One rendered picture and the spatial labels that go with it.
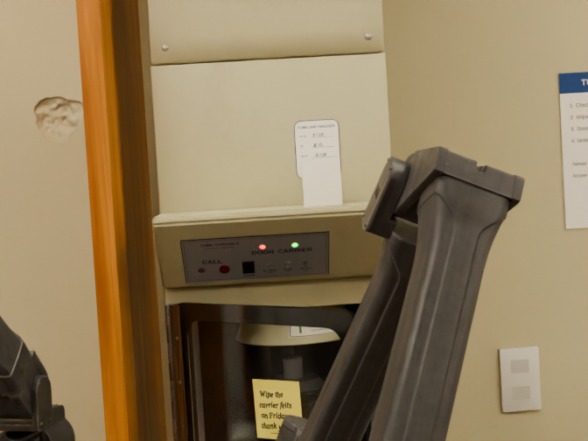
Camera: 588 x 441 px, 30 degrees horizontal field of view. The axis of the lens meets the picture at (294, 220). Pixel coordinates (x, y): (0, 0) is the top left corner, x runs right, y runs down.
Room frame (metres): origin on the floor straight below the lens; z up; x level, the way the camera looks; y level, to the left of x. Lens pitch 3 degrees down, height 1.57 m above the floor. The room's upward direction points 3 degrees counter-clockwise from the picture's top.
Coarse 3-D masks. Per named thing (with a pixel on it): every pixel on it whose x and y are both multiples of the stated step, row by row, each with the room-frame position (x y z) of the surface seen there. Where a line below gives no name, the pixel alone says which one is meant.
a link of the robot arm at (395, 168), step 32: (384, 192) 0.95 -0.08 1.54; (384, 224) 0.96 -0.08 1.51; (416, 224) 1.00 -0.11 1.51; (384, 256) 0.97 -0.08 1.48; (384, 288) 0.97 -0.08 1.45; (384, 320) 0.97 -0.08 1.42; (352, 352) 0.99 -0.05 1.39; (384, 352) 0.98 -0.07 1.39; (352, 384) 0.99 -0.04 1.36; (320, 416) 1.01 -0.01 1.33; (352, 416) 1.00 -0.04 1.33
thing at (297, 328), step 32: (192, 320) 1.45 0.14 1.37; (224, 320) 1.42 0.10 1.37; (256, 320) 1.38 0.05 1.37; (288, 320) 1.35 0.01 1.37; (320, 320) 1.32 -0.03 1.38; (352, 320) 1.29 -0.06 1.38; (192, 352) 1.46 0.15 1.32; (224, 352) 1.42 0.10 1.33; (256, 352) 1.39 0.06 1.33; (288, 352) 1.36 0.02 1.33; (320, 352) 1.32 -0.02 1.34; (192, 384) 1.46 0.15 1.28; (224, 384) 1.42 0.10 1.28; (320, 384) 1.33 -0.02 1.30; (192, 416) 1.46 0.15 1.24; (224, 416) 1.43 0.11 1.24
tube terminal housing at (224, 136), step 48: (192, 96) 1.49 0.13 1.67; (240, 96) 1.50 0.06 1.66; (288, 96) 1.50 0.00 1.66; (336, 96) 1.50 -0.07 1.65; (384, 96) 1.50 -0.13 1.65; (192, 144) 1.49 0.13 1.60; (240, 144) 1.50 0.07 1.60; (288, 144) 1.50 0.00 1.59; (384, 144) 1.50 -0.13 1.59; (192, 192) 1.49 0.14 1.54; (240, 192) 1.50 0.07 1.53; (288, 192) 1.50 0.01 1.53; (192, 288) 1.49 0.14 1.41; (240, 288) 1.50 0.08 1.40; (288, 288) 1.50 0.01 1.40; (336, 288) 1.50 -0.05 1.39
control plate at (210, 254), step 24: (192, 240) 1.40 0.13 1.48; (216, 240) 1.40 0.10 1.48; (240, 240) 1.41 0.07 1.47; (264, 240) 1.41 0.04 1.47; (288, 240) 1.41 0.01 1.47; (312, 240) 1.41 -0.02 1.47; (192, 264) 1.43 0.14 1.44; (216, 264) 1.44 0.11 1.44; (240, 264) 1.44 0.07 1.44; (264, 264) 1.44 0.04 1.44; (312, 264) 1.45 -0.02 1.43
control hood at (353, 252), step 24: (168, 216) 1.38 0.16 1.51; (192, 216) 1.38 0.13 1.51; (216, 216) 1.38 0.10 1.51; (240, 216) 1.38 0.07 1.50; (264, 216) 1.38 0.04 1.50; (288, 216) 1.38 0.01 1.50; (312, 216) 1.39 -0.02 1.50; (336, 216) 1.39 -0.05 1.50; (360, 216) 1.39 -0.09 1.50; (168, 240) 1.40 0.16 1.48; (336, 240) 1.42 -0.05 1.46; (360, 240) 1.42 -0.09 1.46; (168, 264) 1.43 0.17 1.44; (336, 264) 1.45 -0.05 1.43; (360, 264) 1.46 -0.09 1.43
